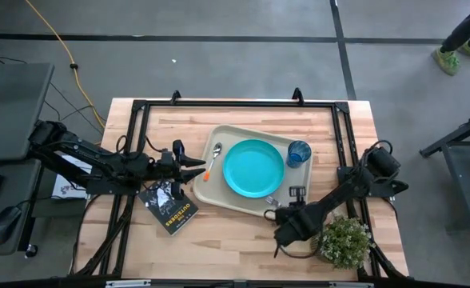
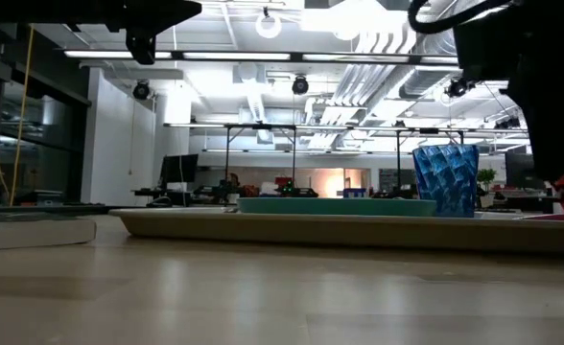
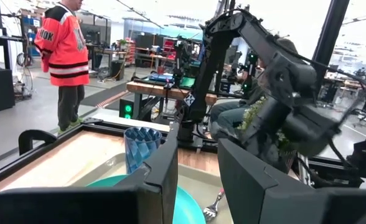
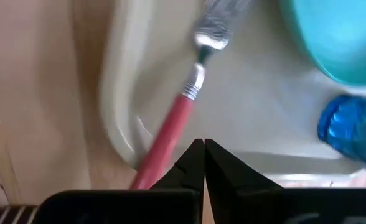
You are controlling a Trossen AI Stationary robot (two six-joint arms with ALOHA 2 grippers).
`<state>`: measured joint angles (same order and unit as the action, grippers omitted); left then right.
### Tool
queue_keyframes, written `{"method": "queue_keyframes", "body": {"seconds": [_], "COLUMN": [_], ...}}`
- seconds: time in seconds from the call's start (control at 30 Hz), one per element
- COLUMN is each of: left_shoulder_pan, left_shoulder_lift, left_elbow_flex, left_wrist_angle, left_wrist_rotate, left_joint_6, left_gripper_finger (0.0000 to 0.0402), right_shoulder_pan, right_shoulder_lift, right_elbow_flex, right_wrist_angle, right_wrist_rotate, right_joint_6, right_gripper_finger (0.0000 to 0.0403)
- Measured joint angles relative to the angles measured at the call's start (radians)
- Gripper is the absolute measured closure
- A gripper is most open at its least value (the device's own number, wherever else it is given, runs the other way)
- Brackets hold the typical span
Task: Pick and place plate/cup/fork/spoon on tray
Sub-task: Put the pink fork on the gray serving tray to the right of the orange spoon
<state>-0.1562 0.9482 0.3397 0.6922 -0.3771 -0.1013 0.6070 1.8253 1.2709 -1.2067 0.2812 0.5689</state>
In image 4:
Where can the cream plastic tray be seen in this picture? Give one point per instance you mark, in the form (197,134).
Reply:
(248,109)

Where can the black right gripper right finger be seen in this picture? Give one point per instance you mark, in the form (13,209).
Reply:
(229,186)

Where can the blue faceted cup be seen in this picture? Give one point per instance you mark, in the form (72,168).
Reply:
(354,130)

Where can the dark white-striped object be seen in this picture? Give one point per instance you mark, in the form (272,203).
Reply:
(8,214)

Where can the teal plate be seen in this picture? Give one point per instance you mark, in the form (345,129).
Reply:
(341,37)

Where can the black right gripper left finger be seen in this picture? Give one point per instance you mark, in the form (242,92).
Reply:
(189,174)

